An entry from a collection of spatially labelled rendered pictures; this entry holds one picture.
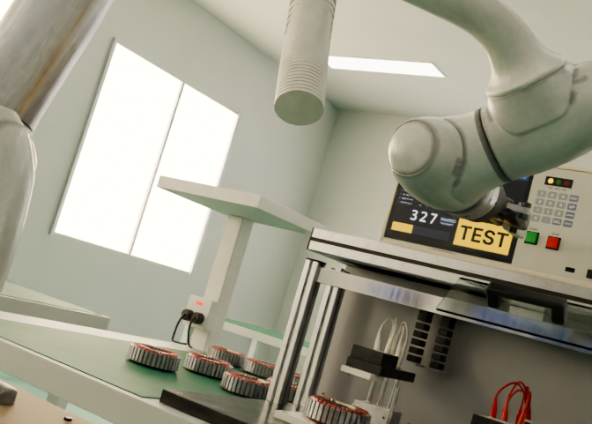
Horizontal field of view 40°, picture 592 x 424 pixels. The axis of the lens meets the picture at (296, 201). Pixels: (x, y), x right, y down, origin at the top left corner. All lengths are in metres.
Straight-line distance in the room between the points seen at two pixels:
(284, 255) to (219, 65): 2.39
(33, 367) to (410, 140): 0.82
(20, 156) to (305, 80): 1.86
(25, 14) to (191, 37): 6.48
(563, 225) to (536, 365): 0.27
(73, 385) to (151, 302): 6.18
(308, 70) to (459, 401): 1.37
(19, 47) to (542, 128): 0.62
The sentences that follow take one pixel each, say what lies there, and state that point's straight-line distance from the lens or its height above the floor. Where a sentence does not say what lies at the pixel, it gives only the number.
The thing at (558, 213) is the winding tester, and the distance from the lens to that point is 1.46.
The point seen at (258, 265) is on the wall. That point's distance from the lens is 8.69.
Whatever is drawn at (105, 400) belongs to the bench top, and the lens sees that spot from 1.38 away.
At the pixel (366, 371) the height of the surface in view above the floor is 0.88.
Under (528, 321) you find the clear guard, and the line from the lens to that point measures 1.16.
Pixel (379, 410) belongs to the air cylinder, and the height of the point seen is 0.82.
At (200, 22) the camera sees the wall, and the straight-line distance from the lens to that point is 7.58.
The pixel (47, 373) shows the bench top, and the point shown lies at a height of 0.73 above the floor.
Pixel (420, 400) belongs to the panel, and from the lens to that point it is 1.63.
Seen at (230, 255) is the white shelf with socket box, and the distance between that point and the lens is 2.45.
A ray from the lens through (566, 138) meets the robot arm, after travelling 1.01.
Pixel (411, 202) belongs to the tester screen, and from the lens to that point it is 1.56.
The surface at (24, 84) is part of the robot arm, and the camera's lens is 1.01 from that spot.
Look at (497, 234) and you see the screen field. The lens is 1.49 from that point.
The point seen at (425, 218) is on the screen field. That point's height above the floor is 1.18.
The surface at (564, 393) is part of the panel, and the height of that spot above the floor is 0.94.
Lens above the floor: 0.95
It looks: 7 degrees up
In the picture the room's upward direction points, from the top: 16 degrees clockwise
